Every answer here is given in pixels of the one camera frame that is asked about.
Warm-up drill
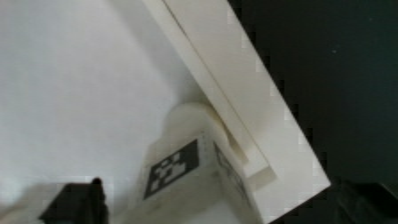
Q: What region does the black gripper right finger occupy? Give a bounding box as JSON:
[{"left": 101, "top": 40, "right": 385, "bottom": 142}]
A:
[{"left": 334, "top": 181, "right": 398, "bottom": 224}]

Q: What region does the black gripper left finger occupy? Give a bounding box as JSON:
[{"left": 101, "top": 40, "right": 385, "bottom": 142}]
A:
[{"left": 39, "top": 178, "right": 108, "bottom": 224}]

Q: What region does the white table leg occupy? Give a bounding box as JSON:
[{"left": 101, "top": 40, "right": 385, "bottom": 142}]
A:
[{"left": 117, "top": 103, "right": 263, "bottom": 224}]

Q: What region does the white square tabletop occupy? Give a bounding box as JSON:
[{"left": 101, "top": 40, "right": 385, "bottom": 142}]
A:
[{"left": 0, "top": 0, "right": 334, "bottom": 224}]

